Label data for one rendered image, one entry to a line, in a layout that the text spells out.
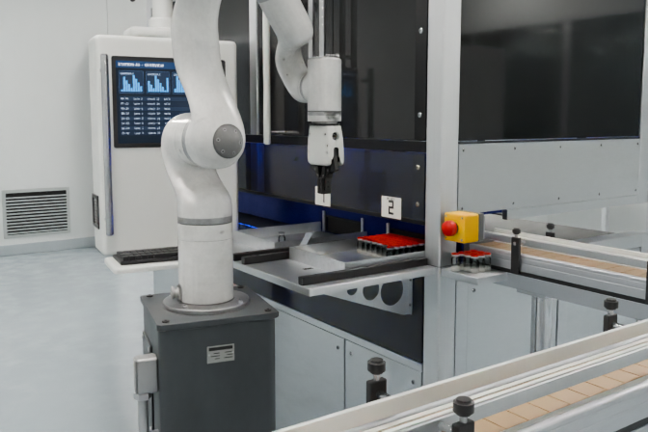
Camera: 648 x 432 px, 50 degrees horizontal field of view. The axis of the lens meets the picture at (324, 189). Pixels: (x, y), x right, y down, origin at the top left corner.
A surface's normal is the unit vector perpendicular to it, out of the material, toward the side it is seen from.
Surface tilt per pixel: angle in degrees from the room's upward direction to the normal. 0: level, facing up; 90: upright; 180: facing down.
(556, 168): 90
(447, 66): 90
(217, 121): 64
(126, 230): 90
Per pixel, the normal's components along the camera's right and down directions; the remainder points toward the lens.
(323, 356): -0.82, 0.06
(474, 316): 0.57, 0.08
